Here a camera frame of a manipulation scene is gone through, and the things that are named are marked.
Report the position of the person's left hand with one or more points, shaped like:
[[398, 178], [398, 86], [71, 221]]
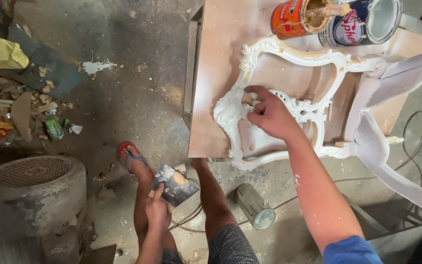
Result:
[[158, 214]]

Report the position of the person's right hand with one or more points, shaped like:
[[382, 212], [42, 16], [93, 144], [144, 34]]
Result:
[[275, 117]]

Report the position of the metal putty scraper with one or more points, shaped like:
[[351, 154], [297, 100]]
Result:
[[177, 185]]

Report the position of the white ornate chair frame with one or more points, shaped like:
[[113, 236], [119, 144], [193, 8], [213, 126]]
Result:
[[233, 110]]

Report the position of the person's left leg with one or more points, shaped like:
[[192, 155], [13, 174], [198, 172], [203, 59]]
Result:
[[141, 205]]

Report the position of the person's leg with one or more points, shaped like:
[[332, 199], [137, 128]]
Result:
[[211, 198], [141, 205]]

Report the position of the small wooden block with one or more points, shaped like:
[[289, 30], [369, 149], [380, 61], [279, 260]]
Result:
[[329, 110]]

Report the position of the person's right leg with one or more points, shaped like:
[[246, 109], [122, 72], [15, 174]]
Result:
[[211, 198]]

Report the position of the brown flat board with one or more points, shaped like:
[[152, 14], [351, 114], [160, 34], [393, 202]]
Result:
[[99, 255]]

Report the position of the red flip-flop sandal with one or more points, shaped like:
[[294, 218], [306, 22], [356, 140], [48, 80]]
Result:
[[126, 146]]

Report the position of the grey checked shorts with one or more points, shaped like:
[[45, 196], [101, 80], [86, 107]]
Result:
[[229, 245]]

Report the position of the silver tin can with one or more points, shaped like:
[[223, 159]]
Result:
[[253, 205]]

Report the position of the orange wood putty can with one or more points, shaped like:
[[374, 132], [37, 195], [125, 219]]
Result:
[[288, 18]]

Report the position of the white crumpled paper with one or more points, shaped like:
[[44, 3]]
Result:
[[75, 129]]

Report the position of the blue and white paint can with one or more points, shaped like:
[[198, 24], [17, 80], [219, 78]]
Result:
[[354, 27]]

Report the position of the putty-covered stirring stick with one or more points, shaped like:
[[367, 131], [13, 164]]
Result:
[[330, 10]]

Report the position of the grey dusty motor housing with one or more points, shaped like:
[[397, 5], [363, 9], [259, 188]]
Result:
[[28, 198]]

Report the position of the green crumpled packet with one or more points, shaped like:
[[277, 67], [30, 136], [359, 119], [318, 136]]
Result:
[[53, 128]]

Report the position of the blue shirt sleeve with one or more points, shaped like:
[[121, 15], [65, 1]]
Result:
[[350, 251]]

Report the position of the brown cardboard piece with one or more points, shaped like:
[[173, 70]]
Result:
[[21, 115]]

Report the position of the dark blue sheet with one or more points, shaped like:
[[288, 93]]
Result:
[[53, 69]]

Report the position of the yellow crumpled bag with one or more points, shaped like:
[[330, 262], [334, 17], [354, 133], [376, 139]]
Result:
[[0, 53]]

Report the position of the grey metal table frame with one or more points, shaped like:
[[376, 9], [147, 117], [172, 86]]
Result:
[[192, 73]]

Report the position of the dark metal floor frame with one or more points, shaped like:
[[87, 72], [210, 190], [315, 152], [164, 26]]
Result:
[[368, 218]]

